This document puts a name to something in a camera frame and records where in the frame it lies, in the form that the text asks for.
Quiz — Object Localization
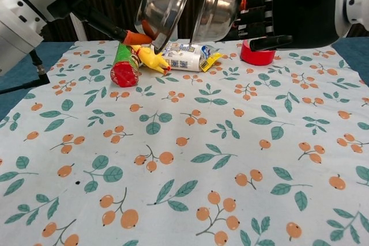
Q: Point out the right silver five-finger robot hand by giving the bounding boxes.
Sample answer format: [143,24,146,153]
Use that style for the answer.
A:
[221,0,356,52]

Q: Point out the steel bowl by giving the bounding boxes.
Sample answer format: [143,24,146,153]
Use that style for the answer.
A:
[190,0,246,47]
[134,0,197,55]

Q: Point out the floral tablecloth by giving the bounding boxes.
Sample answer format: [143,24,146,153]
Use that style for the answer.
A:
[0,37,369,246]

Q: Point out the red tape roll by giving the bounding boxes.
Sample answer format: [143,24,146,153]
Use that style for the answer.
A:
[240,40,277,66]

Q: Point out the green chips can red lid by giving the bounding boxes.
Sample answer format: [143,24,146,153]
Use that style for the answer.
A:
[110,43,142,88]

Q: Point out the yellow rubber chicken toy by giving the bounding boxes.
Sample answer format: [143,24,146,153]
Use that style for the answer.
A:
[131,43,172,76]

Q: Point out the white rolls in plastic pack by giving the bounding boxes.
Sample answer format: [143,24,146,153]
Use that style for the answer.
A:
[161,41,223,73]

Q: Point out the white partition frame post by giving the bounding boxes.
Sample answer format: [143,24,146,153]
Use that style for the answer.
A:
[70,12,88,41]

